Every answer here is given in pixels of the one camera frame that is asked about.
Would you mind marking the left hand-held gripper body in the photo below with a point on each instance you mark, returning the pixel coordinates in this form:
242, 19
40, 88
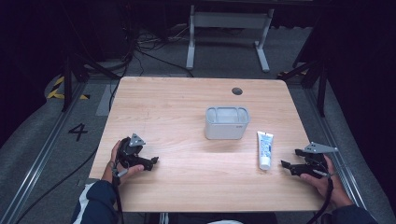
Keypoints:
129, 154

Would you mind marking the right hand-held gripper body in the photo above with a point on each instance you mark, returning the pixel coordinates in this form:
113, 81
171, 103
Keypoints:
313, 163

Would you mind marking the white toothpaste tube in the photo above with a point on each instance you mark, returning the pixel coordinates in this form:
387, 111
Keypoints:
265, 150

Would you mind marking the grey plastic storage box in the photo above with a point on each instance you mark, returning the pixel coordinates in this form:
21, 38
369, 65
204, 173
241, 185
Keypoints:
227, 123

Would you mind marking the person's left hand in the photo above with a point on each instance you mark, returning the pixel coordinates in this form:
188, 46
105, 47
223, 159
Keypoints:
124, 174

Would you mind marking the person's right hand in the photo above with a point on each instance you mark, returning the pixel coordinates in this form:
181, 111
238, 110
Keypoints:
328, 186

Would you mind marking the black tripod stand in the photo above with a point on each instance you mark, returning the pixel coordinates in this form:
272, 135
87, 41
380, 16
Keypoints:
76, 73
313, 77

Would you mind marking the yellow black floor tape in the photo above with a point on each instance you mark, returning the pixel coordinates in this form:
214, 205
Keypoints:
60, 90

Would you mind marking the metal floor rail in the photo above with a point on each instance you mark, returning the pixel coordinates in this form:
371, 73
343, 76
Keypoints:
334, 149
37, 155

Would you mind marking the white metal desk frame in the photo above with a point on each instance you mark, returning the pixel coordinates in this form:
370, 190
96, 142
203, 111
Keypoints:
229, 34

